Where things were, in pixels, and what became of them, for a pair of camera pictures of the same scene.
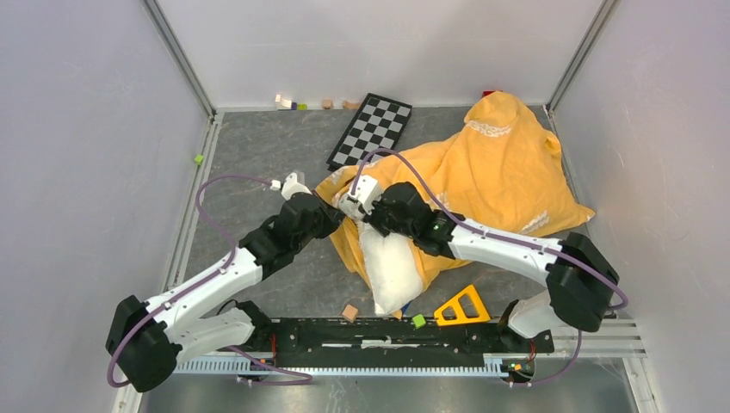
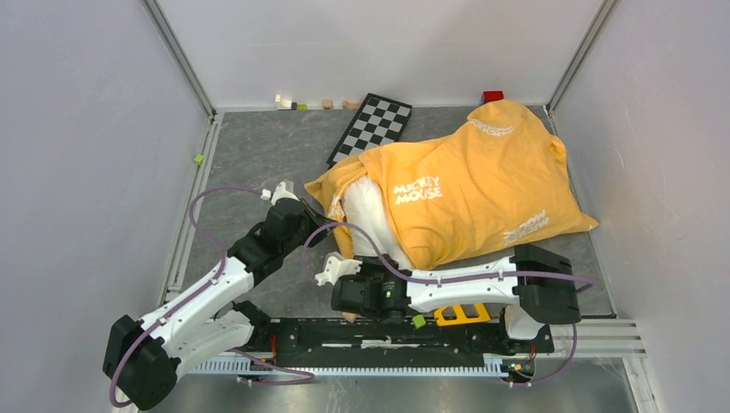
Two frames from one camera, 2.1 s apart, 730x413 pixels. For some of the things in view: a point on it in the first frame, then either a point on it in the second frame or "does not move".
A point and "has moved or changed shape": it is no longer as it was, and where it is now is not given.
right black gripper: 373,218 -> 358,277
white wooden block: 283,104 does not move
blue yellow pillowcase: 498,172 does not move
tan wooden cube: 349,313 does not move
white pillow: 394,268 has moved or changed shape
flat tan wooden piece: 350,106 does not move
